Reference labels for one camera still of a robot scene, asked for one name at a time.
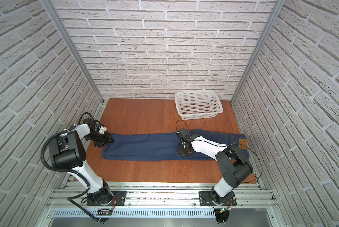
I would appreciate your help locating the dark blue denim trousers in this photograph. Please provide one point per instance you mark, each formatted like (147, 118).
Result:
(147, 147)

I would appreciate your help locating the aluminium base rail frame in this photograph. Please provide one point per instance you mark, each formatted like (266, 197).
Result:
(177, 200)

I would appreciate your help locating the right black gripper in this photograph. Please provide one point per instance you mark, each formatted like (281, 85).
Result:
(180, 151)

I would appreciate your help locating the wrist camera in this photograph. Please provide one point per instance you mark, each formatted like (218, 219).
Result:
(95, 126)
(184, 136)

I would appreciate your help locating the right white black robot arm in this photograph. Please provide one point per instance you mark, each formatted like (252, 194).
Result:
(233, 164)

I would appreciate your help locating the aluminium corner post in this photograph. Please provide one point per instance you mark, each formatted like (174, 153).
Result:
(258, 47)
(56, 19)

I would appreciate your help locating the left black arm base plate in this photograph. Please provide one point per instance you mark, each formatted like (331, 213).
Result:
(116, 198)

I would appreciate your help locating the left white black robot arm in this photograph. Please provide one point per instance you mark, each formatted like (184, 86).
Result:
(67, 154)

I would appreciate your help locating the left aluminium corner post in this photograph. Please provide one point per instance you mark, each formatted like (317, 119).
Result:
(56, 19)

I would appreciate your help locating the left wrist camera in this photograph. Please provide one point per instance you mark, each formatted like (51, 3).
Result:
(95, 126)

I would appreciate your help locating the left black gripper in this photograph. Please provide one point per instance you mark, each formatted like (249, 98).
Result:
(108, 138)

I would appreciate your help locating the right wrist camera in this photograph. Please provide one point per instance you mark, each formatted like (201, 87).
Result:
(184, 136)

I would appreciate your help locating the right aluminium corner post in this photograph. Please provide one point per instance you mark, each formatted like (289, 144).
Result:
(258, 47)

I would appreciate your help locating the white plastic laundry basket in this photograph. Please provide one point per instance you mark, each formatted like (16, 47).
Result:
(198, 104)

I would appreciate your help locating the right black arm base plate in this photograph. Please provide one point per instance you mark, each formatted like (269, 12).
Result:
(208, 198)

